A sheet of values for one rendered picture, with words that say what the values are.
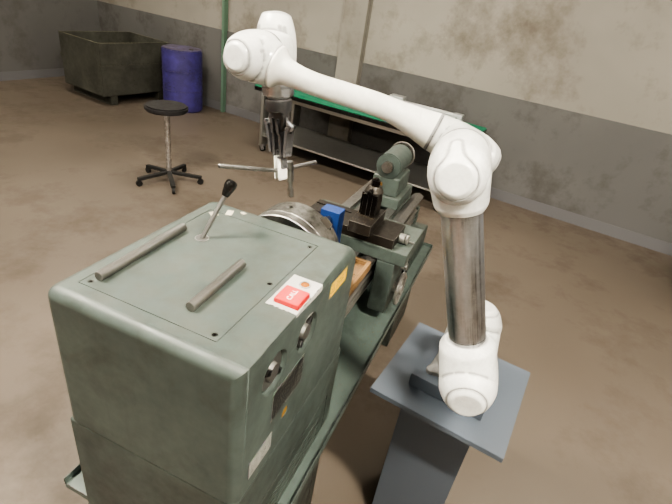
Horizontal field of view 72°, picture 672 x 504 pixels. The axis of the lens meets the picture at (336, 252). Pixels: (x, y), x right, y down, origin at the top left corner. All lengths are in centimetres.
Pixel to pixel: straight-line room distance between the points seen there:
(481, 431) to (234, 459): 82
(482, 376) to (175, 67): 624
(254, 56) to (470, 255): 68
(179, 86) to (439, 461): 611
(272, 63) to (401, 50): 464
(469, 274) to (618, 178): 434
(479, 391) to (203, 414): 70
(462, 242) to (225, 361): 61
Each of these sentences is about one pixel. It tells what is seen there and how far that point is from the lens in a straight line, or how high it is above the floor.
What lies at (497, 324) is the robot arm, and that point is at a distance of 149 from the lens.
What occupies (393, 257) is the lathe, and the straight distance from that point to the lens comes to 198.
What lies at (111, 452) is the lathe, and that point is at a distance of 133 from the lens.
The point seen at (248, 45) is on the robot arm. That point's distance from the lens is 114.
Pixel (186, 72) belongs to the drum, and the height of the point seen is 55.
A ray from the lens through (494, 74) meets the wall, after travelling 543.
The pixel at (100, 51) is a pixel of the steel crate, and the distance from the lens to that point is 713.
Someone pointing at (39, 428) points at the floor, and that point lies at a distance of 254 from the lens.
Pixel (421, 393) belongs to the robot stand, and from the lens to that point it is 161.
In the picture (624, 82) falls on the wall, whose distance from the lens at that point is 530.
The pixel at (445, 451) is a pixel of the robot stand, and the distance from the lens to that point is 175.
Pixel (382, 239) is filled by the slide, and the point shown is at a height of 96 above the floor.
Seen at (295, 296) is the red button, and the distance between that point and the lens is 102.
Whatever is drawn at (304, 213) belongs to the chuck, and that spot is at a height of 123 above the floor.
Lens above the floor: 186
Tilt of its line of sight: 30 degrees down
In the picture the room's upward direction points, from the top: 9 degrees clockwise
